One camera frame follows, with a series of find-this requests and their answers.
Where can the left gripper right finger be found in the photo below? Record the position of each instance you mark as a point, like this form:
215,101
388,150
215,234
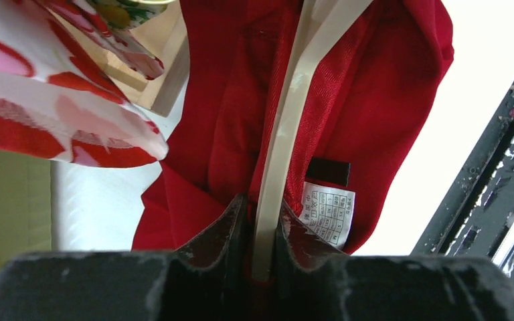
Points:
306,271

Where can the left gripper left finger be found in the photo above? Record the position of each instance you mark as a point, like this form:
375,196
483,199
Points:
210,277

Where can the red skirt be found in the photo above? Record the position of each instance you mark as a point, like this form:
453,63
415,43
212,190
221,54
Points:
369,98

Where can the cream plastic hanger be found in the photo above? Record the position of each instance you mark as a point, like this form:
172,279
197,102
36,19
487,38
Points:
321,24

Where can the green plastic basket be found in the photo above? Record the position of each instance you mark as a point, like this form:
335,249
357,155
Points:
25,205

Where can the wooden clothes rack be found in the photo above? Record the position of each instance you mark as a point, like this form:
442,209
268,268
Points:
149,64

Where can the red poppy print garment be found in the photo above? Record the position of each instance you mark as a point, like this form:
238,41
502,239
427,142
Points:
57,104

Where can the yellow floral print garment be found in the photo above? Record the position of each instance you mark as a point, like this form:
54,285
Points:
126,15

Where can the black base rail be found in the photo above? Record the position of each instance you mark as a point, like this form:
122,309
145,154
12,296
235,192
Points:
476,215

